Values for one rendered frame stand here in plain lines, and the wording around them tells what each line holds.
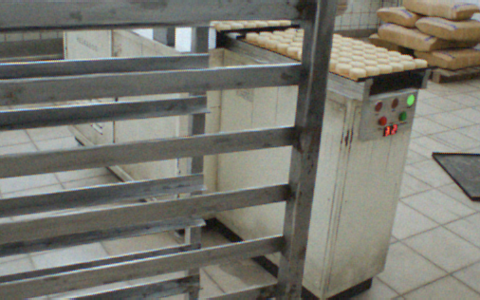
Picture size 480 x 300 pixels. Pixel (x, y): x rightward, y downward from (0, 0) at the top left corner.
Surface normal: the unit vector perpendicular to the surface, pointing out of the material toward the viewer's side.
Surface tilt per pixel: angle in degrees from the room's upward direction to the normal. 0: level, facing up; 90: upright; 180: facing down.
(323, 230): 90
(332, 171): 90
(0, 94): 90
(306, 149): 90
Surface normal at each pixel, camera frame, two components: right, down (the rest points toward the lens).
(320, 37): 0.41, 0.39
